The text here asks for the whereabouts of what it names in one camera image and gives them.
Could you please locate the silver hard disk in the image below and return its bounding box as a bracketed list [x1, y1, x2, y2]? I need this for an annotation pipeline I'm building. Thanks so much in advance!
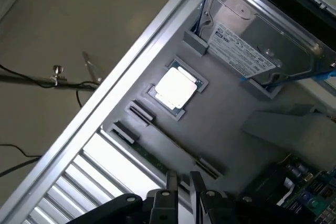
[201, 0, 325, 88]

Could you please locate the grey printed parts rack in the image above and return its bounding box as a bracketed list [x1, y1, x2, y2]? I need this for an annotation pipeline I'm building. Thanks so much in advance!
[101, 28, 336, 209]

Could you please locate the black stand rod with knob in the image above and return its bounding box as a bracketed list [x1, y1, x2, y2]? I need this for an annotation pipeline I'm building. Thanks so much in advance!
[0, 50, 103, 93]

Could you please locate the thin black floor cable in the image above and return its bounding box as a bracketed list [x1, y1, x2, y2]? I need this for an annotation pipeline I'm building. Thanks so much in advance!
[0, 64, 82, 108]
[0, 144, 43, 177]

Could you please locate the silver CPU chip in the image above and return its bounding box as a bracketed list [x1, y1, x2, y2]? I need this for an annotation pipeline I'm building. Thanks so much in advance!
[148, 60, 205, 111]

